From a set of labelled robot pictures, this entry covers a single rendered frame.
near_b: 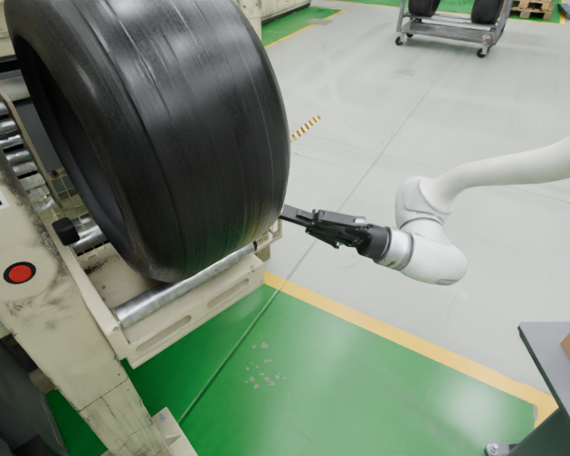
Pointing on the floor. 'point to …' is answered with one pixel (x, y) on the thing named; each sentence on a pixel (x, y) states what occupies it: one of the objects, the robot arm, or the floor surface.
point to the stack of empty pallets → (534, 7)
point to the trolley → (484, 15)
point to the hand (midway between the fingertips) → (294, 215)
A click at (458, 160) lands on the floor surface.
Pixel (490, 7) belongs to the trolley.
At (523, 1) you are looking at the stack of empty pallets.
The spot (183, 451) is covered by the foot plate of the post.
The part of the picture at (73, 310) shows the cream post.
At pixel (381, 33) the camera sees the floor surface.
